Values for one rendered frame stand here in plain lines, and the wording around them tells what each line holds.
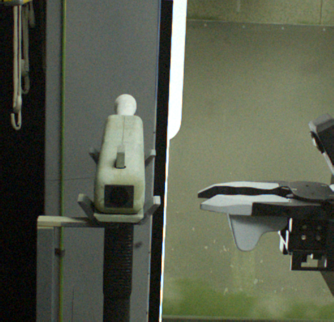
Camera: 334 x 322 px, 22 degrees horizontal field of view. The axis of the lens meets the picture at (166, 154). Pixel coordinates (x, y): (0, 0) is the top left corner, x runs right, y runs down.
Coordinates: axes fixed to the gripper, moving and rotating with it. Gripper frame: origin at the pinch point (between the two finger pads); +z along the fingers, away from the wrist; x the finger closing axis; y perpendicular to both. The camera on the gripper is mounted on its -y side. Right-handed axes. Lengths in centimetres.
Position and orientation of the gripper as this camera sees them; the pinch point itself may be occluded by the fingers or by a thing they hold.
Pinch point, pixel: (211, 194)
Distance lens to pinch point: 93.5
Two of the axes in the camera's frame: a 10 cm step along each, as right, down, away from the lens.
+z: -10.0, -0.4, -0.4
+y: -0.4, 9.7, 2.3
